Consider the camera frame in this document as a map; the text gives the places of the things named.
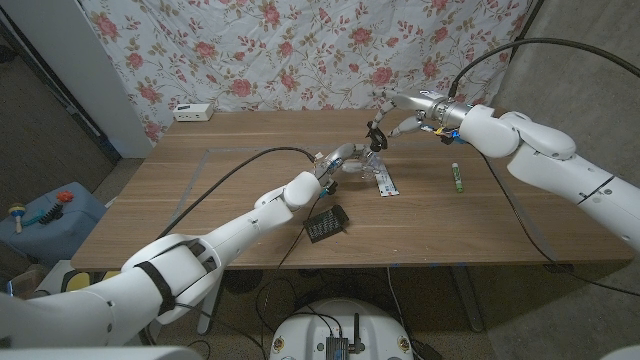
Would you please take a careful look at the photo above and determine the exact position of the floral backdrop cloth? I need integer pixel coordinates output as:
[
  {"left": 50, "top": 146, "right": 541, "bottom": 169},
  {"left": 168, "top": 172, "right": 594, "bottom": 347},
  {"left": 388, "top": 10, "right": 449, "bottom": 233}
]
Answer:
[{"left": 79, "top": 0, "right": 531, "bottom": 144}]

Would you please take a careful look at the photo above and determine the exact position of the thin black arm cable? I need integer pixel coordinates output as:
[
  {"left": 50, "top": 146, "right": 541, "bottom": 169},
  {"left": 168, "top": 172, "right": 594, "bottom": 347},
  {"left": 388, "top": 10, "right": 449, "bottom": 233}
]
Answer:
[
  {"left": 254, "top": 193, "right": 326, "bottom": 360},
  {"left": 479, "top": 152, "right": 640, "bottom": 297}
]

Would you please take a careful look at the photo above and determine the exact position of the grey table leg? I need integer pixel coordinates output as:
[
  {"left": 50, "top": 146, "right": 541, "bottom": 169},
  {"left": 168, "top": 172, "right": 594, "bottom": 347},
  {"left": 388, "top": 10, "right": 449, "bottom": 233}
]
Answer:
[{"left": 449, "top": 266, "right": 485, "bottom": 334}]

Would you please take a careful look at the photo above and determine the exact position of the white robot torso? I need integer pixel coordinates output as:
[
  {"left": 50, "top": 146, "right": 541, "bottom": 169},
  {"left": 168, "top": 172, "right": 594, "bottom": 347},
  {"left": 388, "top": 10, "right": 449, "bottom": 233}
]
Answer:
[{"left": 269, "top": 298, "right": 415, "bottom": 360}]

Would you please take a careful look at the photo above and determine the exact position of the black round fan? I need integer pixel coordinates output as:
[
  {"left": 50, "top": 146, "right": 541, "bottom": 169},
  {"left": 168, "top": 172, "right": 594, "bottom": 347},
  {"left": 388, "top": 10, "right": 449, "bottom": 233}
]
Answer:
[{"left": 223, "top": 269, "right": 265, "bottom": 295}]

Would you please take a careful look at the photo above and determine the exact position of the white table leg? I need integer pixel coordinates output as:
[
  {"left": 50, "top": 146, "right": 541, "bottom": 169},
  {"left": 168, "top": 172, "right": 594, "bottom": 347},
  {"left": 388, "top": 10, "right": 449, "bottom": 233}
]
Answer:
[{"left": 196, "top": 269, "right": 225, "bottom": 335}]

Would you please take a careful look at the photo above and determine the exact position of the white toothpaste tube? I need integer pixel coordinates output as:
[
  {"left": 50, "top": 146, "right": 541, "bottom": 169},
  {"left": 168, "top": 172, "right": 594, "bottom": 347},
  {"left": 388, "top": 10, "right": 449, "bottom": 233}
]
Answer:
[{"left": 374, "top": 157, "right": 401, "bottom": 198}]

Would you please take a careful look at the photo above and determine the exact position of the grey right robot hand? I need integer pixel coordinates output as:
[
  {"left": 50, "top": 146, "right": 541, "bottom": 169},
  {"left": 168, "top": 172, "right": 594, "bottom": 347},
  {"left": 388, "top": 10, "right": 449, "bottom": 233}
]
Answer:
[{"left": 367, "top": 88, "right": 475, "bottom": 139}]

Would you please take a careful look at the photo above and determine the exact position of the clear spray bottle black pump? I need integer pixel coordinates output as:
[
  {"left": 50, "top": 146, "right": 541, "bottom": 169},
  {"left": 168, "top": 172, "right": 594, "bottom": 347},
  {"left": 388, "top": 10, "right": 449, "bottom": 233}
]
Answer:
[{"left": 352, "top": 127, "right": 389, "bottom": 181}]

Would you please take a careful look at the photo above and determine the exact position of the black antenna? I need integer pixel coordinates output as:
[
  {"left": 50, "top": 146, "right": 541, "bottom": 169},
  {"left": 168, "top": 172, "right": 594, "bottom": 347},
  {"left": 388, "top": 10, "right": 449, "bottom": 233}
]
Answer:
[{"left": 352, "top": 313, "right": 366, "bottom": 354}]

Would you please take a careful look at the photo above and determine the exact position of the blue storage box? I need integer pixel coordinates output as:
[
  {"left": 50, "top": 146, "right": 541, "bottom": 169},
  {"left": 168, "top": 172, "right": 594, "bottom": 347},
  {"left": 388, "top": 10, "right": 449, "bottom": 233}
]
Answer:
[{"left": 0, "top": 181, "right": 108, "bottom": 269}]

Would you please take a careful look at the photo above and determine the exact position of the yellow black object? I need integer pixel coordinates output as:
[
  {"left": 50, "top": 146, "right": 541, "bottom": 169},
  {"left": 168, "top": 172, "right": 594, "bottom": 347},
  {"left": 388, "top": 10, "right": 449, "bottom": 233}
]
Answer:
[{"left": 62, "top": 271, "right": 121, "bottom": 294}]

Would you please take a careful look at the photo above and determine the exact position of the teal handled black brush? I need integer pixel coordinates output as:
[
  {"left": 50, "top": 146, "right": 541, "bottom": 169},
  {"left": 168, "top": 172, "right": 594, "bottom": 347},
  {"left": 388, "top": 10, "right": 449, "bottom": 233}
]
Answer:
[{"left": 21, "top": 203, "right": 65, "bottom": 227}]

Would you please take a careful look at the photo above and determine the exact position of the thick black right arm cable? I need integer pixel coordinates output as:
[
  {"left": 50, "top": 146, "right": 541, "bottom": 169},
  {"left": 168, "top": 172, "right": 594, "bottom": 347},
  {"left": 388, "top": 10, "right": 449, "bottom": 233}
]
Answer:
[{"left": 448, "top": 37, "right": 640, "bottom": 99}]

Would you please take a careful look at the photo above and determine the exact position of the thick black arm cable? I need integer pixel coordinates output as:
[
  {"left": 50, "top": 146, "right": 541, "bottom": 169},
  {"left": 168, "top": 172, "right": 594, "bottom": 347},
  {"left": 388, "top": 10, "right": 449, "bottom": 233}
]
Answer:
[
  {"left": 157, "top": 146, "right": 317, "bottom": 240},
  {"left": 448, "top": 37, "right": 640, "bottom": 99}
]

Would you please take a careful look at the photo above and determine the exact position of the yellow blue rattle toy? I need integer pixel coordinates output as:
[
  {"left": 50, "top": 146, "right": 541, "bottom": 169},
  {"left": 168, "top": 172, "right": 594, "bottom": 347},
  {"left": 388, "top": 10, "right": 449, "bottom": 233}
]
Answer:
[{"left": 7, "top": 202, "right": 27, "bottom": 235}]

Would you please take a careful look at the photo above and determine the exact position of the white power strip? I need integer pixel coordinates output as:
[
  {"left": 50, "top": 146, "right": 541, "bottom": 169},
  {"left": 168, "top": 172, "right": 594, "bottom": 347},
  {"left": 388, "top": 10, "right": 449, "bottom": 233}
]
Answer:
[{"left": 172, "top": 103, "right": 215, "bottom": 123}]

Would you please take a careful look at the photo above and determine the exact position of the black pole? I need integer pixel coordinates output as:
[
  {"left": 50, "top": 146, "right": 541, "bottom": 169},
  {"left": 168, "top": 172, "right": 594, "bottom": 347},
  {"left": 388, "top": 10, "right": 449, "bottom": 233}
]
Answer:
[{"left": 508, "top": 0, "right": 546, "bottom": 64}]

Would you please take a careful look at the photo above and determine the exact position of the grey computer module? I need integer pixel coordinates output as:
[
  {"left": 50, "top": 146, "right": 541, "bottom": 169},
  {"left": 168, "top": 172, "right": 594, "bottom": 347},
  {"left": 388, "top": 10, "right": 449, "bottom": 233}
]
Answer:
[{"left": 325, "top": 335, "right": 350, "bottom": 360}]

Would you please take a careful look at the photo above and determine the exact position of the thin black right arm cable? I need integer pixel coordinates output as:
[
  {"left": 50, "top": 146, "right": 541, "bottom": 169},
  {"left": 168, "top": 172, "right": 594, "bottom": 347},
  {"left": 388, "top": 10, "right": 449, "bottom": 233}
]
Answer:
[{"left": 479, "top": 152, "right": 640, "bottom": 297}]

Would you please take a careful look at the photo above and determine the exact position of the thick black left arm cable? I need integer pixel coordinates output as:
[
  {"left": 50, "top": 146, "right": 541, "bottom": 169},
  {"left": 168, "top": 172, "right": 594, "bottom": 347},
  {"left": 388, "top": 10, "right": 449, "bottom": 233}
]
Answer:
[{"left": 157, "top": 146, "right": 317, "bottom": 240}]

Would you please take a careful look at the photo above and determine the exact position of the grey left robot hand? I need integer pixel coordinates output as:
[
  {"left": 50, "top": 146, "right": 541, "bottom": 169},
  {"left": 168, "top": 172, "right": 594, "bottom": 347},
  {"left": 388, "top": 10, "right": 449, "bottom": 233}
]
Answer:
[{"left": 312, "top": 142, "right": 375, "bottom": 198}]

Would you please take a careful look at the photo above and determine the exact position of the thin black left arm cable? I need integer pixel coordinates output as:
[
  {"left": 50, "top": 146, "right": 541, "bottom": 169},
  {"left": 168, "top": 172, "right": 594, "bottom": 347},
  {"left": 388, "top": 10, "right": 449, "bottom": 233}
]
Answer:
[{"left": 254, "top": 193, "right": 326, "bottom": 360}]

